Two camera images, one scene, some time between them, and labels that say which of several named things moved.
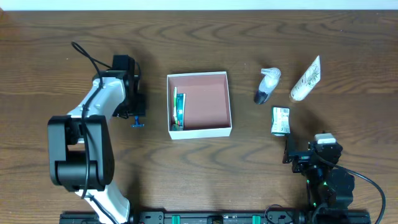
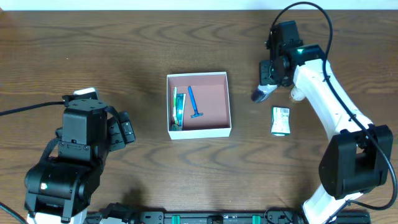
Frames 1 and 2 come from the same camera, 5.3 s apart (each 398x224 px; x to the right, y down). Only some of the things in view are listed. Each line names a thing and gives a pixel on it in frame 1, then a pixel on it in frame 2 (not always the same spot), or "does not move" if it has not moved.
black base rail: [228, 217] does not move
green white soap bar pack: [280, 121] does not move
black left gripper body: [138, 106] to [125, 131]
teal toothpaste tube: [180, 106] does not move
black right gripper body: [298, 158] to [267, 73]
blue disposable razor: [137, 122] to [196, 114]
